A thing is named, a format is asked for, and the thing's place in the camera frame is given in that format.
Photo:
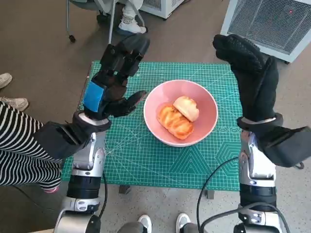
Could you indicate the bare left robot hand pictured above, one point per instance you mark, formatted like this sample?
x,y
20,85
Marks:
x,y
114,89

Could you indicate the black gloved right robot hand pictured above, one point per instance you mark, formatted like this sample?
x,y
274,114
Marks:
x,y
255,85

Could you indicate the pink bowl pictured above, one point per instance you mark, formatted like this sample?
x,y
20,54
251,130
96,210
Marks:
x,y
155,97

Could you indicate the long toy bread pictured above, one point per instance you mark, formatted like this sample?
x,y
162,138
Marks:
x,y
175,126

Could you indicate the round toy bread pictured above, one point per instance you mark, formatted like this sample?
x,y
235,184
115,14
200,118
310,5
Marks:
x,y
188,109

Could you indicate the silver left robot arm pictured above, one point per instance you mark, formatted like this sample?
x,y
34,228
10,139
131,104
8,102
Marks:
x,y
85,157

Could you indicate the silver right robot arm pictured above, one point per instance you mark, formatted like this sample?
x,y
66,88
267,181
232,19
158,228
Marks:
x,y
257,165

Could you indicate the white appliance with mesh grille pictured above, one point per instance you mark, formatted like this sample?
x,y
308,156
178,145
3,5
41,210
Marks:
x,y
264,24

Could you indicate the grey chair with metal legs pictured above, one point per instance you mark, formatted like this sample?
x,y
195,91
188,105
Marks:
x,y
111,24

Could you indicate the person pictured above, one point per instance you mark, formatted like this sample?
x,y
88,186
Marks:
x,y
131,24
145,222
7,80
19,150

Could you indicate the green cutting mat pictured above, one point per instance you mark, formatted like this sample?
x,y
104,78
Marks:
x,y
145,165

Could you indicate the small white cabinet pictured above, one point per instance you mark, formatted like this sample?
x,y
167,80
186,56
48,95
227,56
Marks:
x,y
162,7

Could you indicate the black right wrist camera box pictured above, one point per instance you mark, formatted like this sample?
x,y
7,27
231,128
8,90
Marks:
x,y
284,145

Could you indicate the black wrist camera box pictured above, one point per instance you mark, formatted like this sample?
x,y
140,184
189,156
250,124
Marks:
x,y
56,140
284,145

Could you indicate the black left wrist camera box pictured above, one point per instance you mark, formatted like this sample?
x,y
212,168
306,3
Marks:
x,y
56,140

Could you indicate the black table leg bracket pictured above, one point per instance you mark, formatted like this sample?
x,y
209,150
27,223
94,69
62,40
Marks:
x,y
210,194
124,189

